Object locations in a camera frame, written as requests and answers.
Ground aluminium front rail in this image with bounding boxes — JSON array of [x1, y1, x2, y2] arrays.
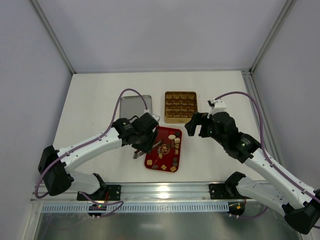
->
[[29, 182, 249, 215]]

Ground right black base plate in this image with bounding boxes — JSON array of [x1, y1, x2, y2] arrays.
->
[[208, 183, 229, 200]]

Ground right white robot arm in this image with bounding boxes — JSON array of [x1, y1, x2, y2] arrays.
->
[[185, 111, 320, 235]]

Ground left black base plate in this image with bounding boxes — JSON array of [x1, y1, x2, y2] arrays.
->
[[76, 184, 122, 201]]

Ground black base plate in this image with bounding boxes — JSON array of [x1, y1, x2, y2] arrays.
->
[[76, 184, 122, 201], [208, 183, 229, 200]]

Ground red tray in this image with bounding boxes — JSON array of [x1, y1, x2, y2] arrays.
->
[[144, 126, 183, 173]]

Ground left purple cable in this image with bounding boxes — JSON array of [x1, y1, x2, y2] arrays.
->
[[34, 88, 151, 198]]

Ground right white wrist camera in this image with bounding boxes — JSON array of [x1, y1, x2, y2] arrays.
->
[[207, 99, 226, 115]]

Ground silver tin lid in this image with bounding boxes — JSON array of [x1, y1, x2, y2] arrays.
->
[[119, 95, 153, 120]]

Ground white oval chocolate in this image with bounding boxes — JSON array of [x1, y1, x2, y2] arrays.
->
[[168, 134, 176, 140]]

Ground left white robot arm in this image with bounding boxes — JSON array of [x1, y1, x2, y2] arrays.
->
[[38, 112, 160, 201]]

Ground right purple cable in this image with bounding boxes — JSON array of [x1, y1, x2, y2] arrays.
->
[[214, 91, 320, 198]]

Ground gold chocolate box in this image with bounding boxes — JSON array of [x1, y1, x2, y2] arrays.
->
[[164, 91, 198, 124]]

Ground purple cable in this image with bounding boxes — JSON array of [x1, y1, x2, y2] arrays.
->
[[34, 88, 151, 198], [214, 91, 320, 198]]

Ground metal tongs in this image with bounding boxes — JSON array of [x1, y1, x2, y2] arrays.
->
[[132, 139, 164, 160]]

